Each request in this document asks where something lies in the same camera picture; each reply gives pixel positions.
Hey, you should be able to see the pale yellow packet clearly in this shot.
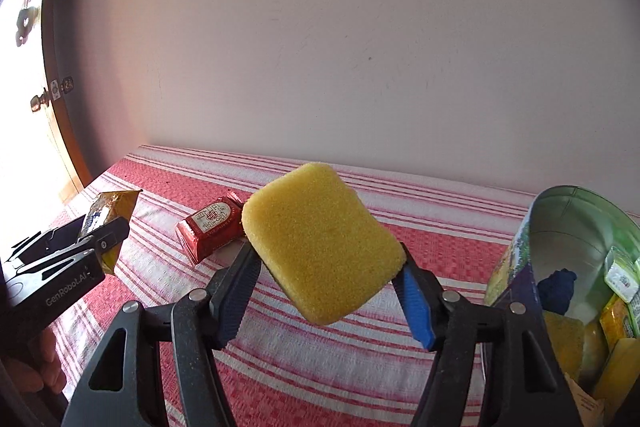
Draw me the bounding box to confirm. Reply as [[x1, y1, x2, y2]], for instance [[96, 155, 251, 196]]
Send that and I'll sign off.
[[591, 338, 640, 414]]

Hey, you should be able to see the brass door knob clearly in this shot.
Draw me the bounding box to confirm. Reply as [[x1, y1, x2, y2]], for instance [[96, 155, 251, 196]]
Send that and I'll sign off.
[[29, 88, 54, 114]]

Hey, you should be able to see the brown wooden door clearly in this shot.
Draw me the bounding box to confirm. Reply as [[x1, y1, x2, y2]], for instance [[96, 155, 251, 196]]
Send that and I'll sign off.
[[0, 0, 97, 208]]

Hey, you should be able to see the tan paper packet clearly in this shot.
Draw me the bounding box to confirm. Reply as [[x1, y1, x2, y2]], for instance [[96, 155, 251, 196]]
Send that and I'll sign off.
[[564, 373, 608, 427]]

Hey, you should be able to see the red packet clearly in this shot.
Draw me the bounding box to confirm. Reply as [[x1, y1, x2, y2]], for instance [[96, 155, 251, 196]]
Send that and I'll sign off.
[[175, 191, 246, 264]]

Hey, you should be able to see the round metal tin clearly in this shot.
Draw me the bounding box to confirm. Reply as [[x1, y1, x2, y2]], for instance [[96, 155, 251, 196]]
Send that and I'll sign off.
[[484, 185, 640, 427]]

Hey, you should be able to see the thick yellow sponge block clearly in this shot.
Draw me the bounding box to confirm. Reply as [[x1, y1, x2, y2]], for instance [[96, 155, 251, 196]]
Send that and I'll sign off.
[[241, 162, 407, 327]]

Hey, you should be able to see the dark blue cloth ball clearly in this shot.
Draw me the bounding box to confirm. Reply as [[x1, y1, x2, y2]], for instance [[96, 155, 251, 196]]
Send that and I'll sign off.
[[537, 269, 578, 315]]

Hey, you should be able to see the gold foil packet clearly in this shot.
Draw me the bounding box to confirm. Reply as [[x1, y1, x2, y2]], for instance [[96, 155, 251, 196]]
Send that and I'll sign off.
[[79, 188, 144, 278]]

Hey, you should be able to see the red striped tablecloth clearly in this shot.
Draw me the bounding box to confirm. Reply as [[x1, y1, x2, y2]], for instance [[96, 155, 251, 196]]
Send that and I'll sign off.
[[47, 144, 551, 427]]

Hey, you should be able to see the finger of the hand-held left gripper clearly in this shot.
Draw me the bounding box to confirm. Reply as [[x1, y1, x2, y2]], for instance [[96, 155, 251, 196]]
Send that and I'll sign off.
[[10, 216, 86, 259], [17, 217, 130, 278]]

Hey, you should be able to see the green and white packet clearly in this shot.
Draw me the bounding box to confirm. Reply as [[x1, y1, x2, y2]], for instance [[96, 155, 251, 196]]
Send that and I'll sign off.
[[602, 247, 640, 304]]

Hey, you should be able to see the person's left hand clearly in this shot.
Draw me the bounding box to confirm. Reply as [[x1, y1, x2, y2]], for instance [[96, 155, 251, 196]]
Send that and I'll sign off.
[[2, 329, 68, 394]]

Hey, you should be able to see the flat yellow sponge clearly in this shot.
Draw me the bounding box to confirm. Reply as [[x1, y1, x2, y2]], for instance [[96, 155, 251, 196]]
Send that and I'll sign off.
[[542, 311, 586, 383]]

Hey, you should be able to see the metal door latch plate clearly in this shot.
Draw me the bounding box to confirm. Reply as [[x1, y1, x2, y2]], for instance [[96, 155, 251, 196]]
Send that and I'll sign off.
[[52, 76, 77, 102]]

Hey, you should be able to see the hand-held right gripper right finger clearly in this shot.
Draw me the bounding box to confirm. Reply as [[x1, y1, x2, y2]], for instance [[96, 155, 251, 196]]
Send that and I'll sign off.
[[392, 244, 586, 427]]

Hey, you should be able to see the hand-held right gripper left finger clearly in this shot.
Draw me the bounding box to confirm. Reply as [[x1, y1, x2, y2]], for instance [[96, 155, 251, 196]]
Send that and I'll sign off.
[[75, 239, 263, 427]]

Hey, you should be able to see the yellow snack packet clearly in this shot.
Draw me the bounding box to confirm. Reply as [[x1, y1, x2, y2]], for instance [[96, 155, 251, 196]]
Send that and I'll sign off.
[[597, 296, 633, 348]]

